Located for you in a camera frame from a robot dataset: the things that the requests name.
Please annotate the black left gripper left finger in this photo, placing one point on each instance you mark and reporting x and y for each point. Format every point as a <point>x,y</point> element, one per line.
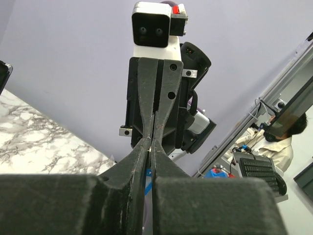
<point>77,204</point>

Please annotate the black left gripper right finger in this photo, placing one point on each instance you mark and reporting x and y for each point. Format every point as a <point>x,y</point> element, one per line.
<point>183,205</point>

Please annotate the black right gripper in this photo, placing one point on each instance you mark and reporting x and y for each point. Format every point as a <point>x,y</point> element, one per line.
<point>157,87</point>

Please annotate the blue plastic key tag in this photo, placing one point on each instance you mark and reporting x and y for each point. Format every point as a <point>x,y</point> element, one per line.
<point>148,186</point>

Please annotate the small blue parts bin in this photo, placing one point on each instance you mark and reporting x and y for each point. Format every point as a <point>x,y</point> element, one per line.
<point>215,173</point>

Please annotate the black computer keyboard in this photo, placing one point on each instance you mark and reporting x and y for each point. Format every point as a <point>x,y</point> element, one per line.
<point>265,171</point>

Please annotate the seated person beige jacket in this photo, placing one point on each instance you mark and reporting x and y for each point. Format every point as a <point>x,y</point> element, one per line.
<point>279,149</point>

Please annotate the dark computer monitor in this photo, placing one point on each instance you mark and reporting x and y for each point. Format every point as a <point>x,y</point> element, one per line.
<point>293,110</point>

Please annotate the black poker chip case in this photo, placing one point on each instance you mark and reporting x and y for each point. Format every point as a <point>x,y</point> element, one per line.
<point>5,72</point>

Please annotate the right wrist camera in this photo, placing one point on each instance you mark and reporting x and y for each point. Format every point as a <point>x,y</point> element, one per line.
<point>157,28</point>

